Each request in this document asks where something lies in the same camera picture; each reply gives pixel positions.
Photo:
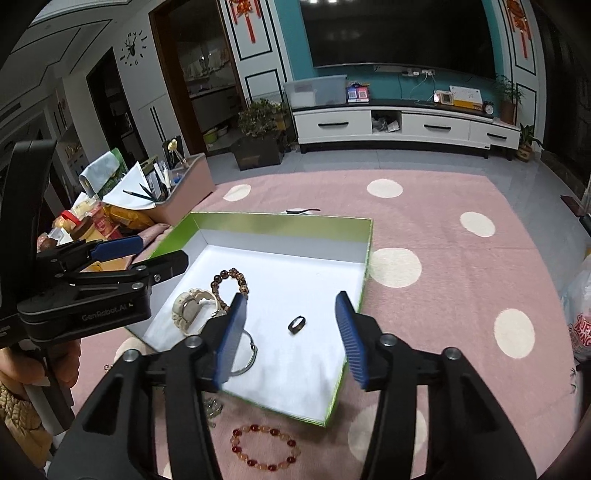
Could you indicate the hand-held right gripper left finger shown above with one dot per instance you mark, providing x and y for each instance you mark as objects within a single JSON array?
[{"x": 231, "y": 337}]

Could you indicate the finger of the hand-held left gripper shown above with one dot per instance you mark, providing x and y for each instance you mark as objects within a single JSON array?
[
  {"x": 166, "y": 265},
  {"x": 115, "y": 247}
]

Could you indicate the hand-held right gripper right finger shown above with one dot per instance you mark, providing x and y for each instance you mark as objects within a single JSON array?
[{"x": 351, "y": 341}]

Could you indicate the green cardboard box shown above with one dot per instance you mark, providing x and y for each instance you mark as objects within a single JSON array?
[{"x": 286, "y": 286}]

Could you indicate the black fitness band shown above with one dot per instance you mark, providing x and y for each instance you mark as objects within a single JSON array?
[{"x": 300, "y": 211}]

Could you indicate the person's left hand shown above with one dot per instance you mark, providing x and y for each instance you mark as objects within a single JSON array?
[{"x": 65, "y": 364}]

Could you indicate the silver bangle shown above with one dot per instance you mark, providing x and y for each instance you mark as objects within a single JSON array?
[{"x": 251, "y": 355}]

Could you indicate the yellow snack bag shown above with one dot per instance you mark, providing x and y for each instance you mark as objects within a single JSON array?
[{"x": 129, "y": 217}]

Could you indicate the cream carved bangle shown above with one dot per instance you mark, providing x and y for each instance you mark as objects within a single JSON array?
[{"x": 184, "y": 314}]

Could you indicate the white paper sheet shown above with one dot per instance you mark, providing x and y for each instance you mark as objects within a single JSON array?
[{"x": 127, "y": 184}]

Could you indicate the brown pen holder box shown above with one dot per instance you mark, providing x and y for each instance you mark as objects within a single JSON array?
[{"x": 184, "y": 198}]

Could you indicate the green and white roll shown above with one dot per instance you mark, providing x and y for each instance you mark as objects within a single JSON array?
[{"x": 99, "y": 173}]

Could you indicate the pink polka dot mat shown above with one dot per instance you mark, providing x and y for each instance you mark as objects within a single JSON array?
[{"x": 438, "y": 323}]

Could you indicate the large bushy potted plant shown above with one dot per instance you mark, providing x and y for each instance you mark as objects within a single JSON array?
[{"x": 258, "y": 120}]

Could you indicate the white television cabinet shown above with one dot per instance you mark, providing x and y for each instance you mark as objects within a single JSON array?
[{"x": 332, "y": 124}]

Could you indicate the white plastic bag red print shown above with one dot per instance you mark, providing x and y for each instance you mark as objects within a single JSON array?
[{"x": 577, "y": 314}]

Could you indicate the clear plastic storage box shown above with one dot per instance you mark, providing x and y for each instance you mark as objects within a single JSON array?
[{"x": 314, "y": 90}]

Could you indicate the small potted floor plant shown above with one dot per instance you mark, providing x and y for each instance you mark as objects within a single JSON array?
[{"x": 525, "y": 150}]

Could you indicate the small white device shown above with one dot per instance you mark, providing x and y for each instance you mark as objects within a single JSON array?
[{"x": 444, "y": 98}]

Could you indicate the red knot decoration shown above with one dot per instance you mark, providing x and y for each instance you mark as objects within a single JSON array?
[
  {"x": 518, "y": 18},
  {"x": 244, "y": 11}
]

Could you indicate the small alarm clock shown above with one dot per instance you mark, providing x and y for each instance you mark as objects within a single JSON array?
[{"x": 488, "y": 107}]

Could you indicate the white and yellow box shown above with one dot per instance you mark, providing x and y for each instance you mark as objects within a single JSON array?
[{"x": 466, "y": 96}]

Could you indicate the white power strip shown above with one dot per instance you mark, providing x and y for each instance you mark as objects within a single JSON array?
[{"x": 419, "y": 72}]

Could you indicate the potted plant in brown pot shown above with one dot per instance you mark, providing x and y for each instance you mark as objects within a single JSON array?
[{"x": 508, "y": 110}]

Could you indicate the black television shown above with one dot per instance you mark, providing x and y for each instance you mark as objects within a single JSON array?
[{"x": 397, "y": 37}]

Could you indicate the black deer wall clock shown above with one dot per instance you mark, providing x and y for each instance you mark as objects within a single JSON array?
[{"x": 135, "y": 48}]

